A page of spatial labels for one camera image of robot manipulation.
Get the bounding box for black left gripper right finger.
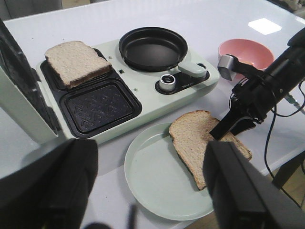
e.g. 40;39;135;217
203;141;305;229

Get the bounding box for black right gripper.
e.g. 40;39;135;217
209;74;276;140

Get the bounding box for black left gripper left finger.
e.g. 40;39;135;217
0;139;98;229

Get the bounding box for bread slice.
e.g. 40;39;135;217
168;110;253;191
45;41;112;89

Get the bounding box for pink plastic bowl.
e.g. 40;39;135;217
218;39;275;70

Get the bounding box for breakfast maker lid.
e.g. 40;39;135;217
0;22;59;144

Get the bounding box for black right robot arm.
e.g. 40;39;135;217
210;29;305;140

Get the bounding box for mint green breakfast maker base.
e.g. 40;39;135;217
36;40;220;143

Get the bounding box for silver right control knob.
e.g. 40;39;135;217
159;74;176;92

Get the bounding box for mint green plate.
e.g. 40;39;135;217
124;123;213;221

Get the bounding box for black round frying pan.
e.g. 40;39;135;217
118;27;188;72

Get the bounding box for black thin cable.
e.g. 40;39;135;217
263;81;305;208

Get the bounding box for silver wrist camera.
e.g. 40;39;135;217
217;54;236;81

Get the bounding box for mint green pan handle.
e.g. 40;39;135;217
178;61;207;78

